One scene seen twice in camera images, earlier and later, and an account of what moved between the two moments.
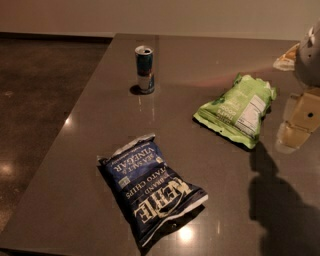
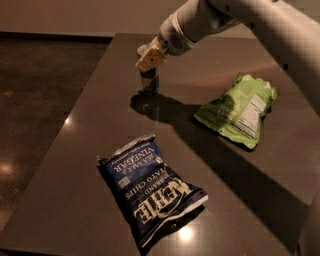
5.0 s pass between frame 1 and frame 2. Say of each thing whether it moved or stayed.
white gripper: moved
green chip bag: stayed
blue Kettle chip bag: stayed
